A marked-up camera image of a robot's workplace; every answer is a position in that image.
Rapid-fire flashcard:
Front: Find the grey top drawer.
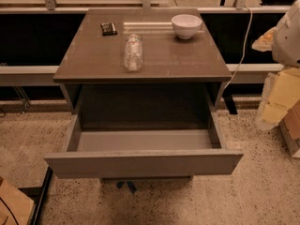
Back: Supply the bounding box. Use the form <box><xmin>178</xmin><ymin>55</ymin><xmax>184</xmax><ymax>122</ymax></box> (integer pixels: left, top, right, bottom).
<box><xmin>45</xmin><ymin>114</ymin><xmax>243</xmax><ymax>180</ymax></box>

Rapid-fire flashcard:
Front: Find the clear plastic water bottle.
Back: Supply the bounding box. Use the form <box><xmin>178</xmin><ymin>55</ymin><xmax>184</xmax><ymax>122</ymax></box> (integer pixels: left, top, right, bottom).
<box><xmin>124</xmin><ymin>34</ymin><xmax>143</xmax><ymax>71</ymax></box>

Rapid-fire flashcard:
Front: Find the small black snack packet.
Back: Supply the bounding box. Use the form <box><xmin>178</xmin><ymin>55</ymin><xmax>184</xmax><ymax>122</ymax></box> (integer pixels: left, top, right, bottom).
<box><xmin>100</xmin><ymin>22</ymin><xmax>117</xmax><ymax>36</ymax></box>

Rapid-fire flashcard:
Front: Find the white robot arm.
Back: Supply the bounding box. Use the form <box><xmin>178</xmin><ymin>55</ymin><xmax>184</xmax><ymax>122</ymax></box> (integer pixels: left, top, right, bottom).
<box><xmin>252</xmin><ymin>0</ymin><xmax>300</xmax><ymax>130</ymax></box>

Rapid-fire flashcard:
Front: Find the blue tape cross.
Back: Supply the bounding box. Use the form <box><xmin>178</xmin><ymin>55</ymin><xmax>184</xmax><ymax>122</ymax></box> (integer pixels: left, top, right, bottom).
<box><xmin>116</xmin><ymin>180</ymin><xmax>138</xmax><ymax>195</ymax></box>

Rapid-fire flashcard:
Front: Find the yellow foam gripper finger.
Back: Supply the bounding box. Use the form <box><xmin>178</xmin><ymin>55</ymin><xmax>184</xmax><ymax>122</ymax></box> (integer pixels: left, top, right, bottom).
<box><xmin>255</xmin><ymin>67</ymin><xmax>300</xmax><ymax>130</ymax></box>

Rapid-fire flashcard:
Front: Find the black metal floor stand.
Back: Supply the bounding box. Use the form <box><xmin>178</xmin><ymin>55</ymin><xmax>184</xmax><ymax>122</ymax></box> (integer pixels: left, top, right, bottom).
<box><xmin>20</xmin><ymin>167</ymin><xmax>53</xmax><ymax>225</ymax></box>

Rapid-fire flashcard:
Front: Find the cardboard box bottom left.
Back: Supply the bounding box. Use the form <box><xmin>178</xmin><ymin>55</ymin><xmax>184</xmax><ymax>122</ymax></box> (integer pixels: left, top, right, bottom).
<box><xmin>0</xmin><ymin>177</ymin><xmax>34</xmax><ymax>225</ymax></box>

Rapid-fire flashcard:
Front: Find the white ceramic bowl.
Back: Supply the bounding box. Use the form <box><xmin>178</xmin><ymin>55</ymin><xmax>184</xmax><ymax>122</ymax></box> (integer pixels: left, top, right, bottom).
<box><xmin>172</xmin><ymin>14</ymin><xmax>203</xmax><ymax>39</ymax></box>

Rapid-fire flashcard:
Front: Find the white cable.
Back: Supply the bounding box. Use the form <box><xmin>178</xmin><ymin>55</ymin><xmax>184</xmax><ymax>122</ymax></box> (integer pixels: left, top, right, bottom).
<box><xmin>222</xmin><ymin>5</ymin><xmax>253</xmax><ymax>92</ymax></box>

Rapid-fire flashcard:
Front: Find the grey drawer cabinet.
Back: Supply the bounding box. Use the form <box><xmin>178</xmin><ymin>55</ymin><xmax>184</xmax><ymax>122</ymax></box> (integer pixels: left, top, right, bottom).
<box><xmin>52</xmin><ymin>7</ymin><xmax>233</xmax><ymax>184</ymax></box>

